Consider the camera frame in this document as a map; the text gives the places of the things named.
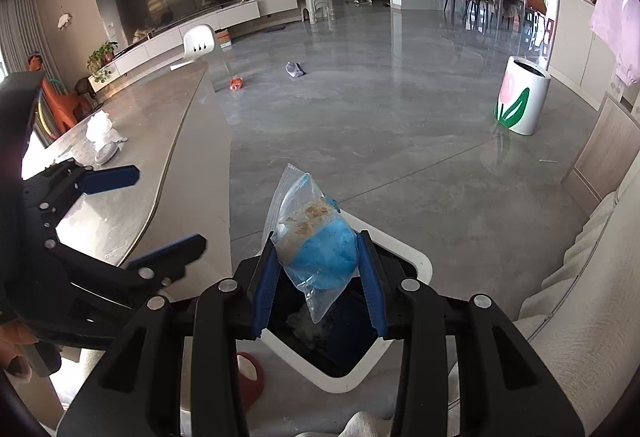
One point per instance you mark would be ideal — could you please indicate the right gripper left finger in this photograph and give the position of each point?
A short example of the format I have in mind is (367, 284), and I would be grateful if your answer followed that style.
(134, 390)

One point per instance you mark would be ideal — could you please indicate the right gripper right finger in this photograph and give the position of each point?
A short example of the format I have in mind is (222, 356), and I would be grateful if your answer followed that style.
(505, 388)

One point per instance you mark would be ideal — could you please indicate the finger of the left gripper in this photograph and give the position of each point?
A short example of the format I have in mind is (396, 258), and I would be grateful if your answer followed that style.
(58, 187)
(71, 277)

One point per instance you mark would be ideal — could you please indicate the blue plastic bag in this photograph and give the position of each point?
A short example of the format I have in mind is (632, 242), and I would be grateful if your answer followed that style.
(315, 245)

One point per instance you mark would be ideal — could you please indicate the white round wrapped trash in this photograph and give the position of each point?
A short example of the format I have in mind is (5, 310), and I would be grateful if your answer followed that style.
(106, 153)

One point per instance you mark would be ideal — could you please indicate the white square trash bin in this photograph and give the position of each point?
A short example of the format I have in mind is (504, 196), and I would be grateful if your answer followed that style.
(335, 354)

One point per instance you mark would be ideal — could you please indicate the white tulip trash can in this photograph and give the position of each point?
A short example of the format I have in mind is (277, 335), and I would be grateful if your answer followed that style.
(521, 96)

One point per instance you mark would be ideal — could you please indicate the person's left hand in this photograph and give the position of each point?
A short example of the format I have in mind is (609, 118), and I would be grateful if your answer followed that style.
(14, 337)

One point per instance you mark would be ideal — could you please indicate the crumpled white tissue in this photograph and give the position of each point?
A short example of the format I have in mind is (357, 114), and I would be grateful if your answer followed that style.
(100, 131)

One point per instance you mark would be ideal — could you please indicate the orange dinosaur toy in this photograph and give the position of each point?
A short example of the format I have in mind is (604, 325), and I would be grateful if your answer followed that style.
(67, 109)

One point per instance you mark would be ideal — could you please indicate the cream sofa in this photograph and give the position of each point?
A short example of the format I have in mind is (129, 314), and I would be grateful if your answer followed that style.
(584, 321)

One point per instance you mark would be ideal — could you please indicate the potted green plant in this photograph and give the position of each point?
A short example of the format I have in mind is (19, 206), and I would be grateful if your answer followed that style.
(99, 59)

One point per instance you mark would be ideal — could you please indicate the orange snack bag on floor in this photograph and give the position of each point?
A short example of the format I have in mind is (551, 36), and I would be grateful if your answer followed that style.
(236, 83)

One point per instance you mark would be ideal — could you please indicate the white plastic chair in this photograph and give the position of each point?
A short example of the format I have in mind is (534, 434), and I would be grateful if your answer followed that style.
(200, 41)

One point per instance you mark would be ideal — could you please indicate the purple slipper on floor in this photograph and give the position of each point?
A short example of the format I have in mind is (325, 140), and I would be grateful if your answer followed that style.
(294, 70)

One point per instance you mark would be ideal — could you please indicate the long white tv cabinet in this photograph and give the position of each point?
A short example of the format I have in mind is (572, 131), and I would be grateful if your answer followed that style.
(167, 46)

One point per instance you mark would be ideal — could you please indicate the stacked white stools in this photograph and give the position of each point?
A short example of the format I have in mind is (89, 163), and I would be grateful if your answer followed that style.
(312, 9)

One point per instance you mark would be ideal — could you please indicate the pink hanging cloth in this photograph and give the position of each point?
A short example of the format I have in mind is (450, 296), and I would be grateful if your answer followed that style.
(617, 23)

